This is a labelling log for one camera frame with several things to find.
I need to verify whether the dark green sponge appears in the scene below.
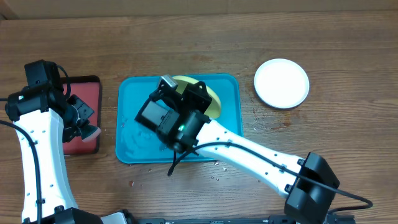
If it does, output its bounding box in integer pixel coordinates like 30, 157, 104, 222
80, 124, 101, 142

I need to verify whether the green rimmed plate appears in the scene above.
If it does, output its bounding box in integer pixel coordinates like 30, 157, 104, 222
173, 75, 221, 119

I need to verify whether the white plate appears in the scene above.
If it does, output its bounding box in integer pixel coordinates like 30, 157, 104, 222
254, 58, 310, 110

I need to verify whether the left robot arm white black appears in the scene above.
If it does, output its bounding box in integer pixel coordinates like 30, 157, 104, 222
2, 60, 101, 223

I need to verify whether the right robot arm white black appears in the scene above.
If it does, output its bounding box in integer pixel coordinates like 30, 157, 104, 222
135, 81, 373, 223

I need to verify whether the black tray with red liquid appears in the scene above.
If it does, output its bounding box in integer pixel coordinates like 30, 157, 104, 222
63, 75, 102, 156

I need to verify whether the teal plastic tray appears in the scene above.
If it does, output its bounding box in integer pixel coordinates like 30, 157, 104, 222
115, 73, 243, 164

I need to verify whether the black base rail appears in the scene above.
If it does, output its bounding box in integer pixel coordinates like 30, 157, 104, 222
99, 210, 356, 224

